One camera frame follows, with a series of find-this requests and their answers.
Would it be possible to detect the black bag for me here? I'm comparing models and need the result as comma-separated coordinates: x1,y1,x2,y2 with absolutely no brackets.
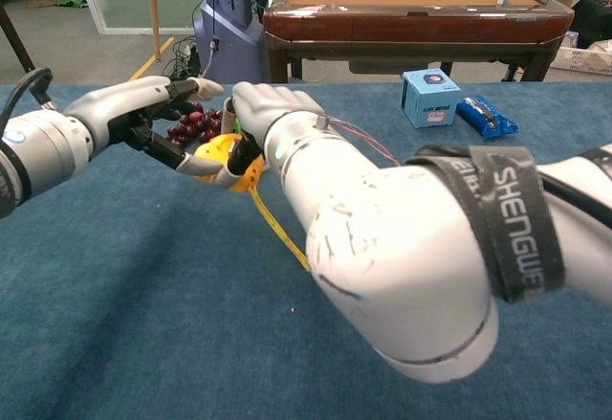
571,0,612,51

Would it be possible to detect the wooden pole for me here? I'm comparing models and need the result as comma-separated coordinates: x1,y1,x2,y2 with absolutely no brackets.
146,0,163,60

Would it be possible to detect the light blue carton box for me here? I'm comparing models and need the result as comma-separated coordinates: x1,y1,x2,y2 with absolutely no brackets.
400,69,463,129

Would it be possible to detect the dark red grape bunch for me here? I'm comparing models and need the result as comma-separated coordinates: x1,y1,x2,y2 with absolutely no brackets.
166,101,224,146

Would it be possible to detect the white plastic basket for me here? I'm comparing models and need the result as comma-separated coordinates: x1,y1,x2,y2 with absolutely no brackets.
554,46,612,77

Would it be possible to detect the yellow tape measure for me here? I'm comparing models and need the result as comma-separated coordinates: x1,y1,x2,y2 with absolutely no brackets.
193,133,312,273

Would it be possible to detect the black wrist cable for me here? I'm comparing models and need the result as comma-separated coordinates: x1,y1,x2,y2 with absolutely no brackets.
0,68,55,129

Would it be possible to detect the blue snack packet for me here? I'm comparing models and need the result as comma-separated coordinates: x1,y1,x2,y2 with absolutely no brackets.
455,96,521,142

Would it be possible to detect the black floor cable tangle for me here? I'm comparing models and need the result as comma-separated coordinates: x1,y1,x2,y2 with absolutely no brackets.
162,36,207,84

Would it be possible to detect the brown wooden mahjong table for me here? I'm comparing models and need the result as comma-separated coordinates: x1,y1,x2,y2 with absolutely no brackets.
262,0,575,84

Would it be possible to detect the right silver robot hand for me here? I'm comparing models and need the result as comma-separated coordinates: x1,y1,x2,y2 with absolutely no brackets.
212,81,326,188

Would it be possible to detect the blue table mat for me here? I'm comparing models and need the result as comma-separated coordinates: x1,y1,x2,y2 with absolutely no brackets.
0,82,612,420

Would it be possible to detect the white cable with black clip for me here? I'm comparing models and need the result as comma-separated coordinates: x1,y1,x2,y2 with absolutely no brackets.
200,36,221,79

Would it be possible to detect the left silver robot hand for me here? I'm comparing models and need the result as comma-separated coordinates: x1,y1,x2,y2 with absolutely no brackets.
63,75,225,177

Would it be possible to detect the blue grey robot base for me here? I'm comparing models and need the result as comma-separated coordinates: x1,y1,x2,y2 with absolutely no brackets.
193,0,267,85

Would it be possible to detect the dark slanted pole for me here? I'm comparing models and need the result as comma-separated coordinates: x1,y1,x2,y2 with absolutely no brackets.
0,1,37,75

